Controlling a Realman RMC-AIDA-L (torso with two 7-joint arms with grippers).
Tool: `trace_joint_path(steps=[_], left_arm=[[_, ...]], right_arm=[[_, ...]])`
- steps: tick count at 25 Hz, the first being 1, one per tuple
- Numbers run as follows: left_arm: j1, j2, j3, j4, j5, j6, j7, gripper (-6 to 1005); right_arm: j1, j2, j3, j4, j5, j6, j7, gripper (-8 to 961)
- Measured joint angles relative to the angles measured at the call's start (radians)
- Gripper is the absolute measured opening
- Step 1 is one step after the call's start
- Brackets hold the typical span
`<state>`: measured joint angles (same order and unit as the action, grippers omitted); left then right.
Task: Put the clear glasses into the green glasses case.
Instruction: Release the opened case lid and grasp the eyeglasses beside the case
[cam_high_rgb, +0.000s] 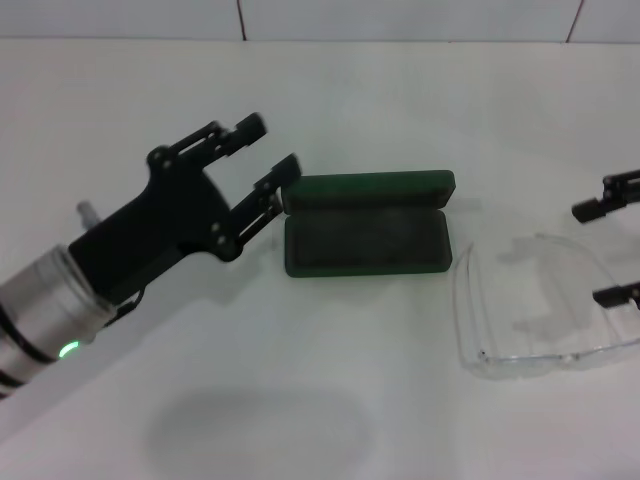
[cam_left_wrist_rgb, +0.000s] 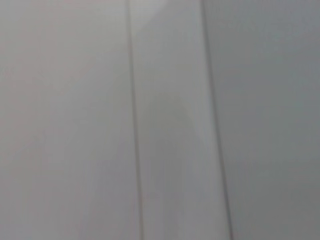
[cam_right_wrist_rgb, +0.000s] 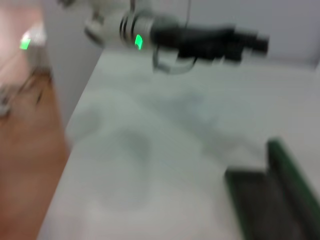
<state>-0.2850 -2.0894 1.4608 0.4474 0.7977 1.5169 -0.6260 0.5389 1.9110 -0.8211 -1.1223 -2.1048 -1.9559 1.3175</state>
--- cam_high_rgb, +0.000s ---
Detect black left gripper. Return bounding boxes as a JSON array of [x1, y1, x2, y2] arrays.
[[67, 113, 303, 306]]

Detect left gripper cable with plug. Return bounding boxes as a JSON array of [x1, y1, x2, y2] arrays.
[[76, 199, 147, 324]]

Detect clear plastic glasses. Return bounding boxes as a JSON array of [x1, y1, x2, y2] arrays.
[[452, 232, 640, 383]]

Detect green glasses case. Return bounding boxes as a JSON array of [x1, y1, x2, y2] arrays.
[[281, 169, 457, 280]]

